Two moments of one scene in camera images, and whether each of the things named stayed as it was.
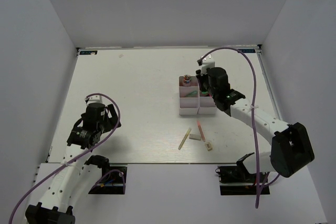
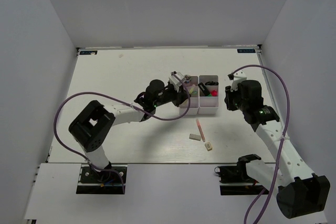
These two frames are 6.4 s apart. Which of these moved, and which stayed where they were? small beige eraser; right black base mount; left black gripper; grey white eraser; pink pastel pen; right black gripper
Moved: left black gripper; right black gripper
Stayed: pink pastel pen; grey white eraser; small beige eraser; right black base mount
